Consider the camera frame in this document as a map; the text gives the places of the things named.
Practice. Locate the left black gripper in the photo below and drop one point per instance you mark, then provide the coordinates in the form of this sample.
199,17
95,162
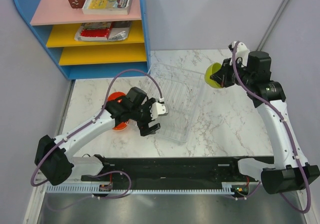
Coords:
144,129

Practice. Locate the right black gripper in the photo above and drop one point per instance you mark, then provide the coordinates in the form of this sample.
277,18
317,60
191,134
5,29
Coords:
222,76

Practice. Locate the yellow-green bowl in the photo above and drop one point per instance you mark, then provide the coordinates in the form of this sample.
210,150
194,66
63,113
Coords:
211,70

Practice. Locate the orange bowl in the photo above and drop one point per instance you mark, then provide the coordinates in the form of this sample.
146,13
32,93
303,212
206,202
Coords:
116,96
122,126

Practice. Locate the white wire dish rack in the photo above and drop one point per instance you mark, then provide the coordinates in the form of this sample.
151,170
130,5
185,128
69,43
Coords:
181,90

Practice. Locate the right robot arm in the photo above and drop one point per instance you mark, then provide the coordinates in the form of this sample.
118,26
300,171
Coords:
291,170

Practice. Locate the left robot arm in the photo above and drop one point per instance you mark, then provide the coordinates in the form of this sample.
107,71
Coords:
54,156

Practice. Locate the red edged book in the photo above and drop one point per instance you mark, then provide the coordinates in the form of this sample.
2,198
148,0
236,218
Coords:
95,31

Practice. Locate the yellow cover book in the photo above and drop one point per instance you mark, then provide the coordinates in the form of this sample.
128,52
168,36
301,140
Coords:
107,7

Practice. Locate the blue shelf unit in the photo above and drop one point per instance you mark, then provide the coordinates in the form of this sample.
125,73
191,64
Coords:
54,23

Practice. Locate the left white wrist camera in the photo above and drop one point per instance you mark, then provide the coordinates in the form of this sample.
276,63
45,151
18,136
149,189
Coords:
158,109

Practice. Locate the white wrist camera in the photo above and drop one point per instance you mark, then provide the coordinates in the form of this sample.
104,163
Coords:
239,50
158,109

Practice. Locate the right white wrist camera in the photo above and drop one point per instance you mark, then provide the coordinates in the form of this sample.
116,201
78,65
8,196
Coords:
239,50

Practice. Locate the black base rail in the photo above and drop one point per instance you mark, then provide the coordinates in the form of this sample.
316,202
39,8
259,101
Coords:
188,173

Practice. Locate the white slotted cable duct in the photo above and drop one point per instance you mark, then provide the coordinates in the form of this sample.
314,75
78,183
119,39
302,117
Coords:
77,188

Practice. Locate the aluminium corner post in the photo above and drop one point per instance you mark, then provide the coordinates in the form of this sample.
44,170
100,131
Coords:
275,19

